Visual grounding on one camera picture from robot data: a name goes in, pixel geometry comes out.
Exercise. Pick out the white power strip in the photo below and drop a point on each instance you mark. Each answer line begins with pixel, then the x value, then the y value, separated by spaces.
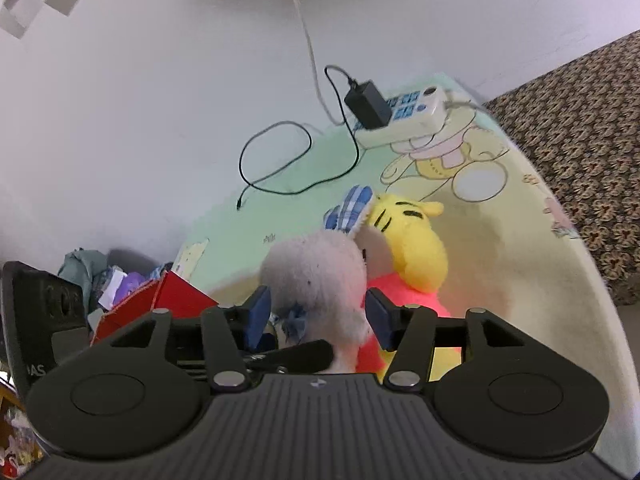
pixel 415 120

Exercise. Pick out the colourful printed packets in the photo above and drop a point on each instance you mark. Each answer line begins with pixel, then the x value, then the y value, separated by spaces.
pixel 15 440

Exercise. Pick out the yellow plush tiger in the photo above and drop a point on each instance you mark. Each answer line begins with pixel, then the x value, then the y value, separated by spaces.
pixel 415 250

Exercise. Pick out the black power adapter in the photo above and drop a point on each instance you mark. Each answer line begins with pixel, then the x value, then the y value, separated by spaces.
pixel 367 105

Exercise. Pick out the purple plastic bag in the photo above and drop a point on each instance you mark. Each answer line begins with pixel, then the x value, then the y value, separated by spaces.
pixel 125 285

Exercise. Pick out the white plush rabbit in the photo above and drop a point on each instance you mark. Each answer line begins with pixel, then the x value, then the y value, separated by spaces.
pixel 315 270

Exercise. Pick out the red cardboard box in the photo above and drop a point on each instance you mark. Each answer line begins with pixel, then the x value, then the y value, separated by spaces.
pixel 180 295

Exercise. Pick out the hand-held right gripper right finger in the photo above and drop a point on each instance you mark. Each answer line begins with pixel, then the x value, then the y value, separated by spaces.
pixel 378 317

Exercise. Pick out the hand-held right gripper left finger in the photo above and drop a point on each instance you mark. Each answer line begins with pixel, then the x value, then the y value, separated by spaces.
pixel 259 312

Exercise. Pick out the grey cloth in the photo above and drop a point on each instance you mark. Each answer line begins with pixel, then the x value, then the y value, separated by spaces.
pixel 80 265

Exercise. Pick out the brown patterned rug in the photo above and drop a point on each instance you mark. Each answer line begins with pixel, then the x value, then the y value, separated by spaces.
pixel 590 135

